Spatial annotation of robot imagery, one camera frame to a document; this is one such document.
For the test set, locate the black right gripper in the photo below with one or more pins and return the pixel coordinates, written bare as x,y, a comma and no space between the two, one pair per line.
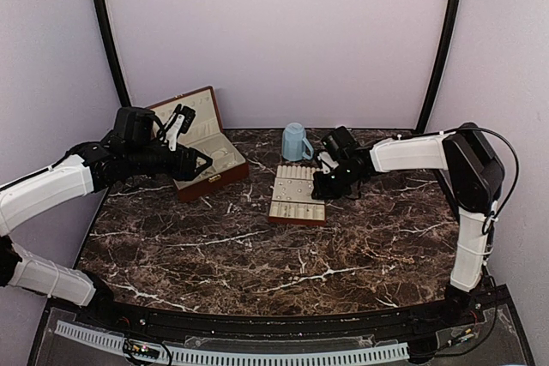
322,192

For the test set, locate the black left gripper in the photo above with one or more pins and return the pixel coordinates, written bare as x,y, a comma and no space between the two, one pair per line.
183,169

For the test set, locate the red jewelry box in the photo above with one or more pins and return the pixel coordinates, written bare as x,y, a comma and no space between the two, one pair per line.
206,134

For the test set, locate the light blue faceted mug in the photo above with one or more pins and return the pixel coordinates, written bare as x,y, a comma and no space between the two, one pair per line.
295,145

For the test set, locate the red jewelry display tray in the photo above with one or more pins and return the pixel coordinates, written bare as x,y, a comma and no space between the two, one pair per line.
291,201

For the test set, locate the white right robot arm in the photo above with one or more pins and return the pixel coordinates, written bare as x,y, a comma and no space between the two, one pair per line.
476,176

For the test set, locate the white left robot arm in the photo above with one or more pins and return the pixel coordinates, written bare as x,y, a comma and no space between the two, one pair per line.
74,175

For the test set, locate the white perforated cable rail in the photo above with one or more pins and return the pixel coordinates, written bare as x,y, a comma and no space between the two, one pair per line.
142,352

